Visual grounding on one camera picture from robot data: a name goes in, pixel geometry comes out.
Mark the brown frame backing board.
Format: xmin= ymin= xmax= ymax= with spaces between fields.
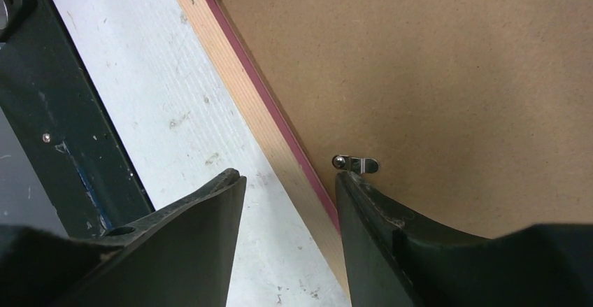
xmin=220 ymin=0 xmax=592 ymax=238

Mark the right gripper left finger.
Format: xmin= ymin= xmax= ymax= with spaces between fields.
xmin=1 ymin=169 xmax=247 ymax=306

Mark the light wooden picture frame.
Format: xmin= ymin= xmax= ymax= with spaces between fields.
xmin=177 ymin=0 xmax=349 ymax=293

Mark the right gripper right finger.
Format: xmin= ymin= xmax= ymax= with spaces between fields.
xmin=335 ymin=172 xmax=592 ymax=306

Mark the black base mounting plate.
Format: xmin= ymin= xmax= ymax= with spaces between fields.
xmin=1 ymin=0 xmax=154 ymax=238

